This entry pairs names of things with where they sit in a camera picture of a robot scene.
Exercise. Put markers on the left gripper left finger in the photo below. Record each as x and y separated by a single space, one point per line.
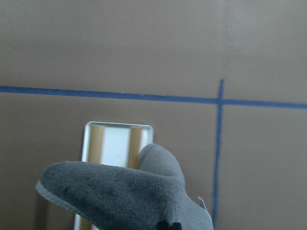
162 225

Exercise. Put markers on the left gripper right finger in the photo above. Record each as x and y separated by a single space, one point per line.
176 226

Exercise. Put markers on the grey cleaning cloth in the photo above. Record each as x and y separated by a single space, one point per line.
117 198

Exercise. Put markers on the white rectangular tray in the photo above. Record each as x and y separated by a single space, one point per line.
108 143

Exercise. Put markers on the wooden rod beside tray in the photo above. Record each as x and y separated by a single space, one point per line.
134 147

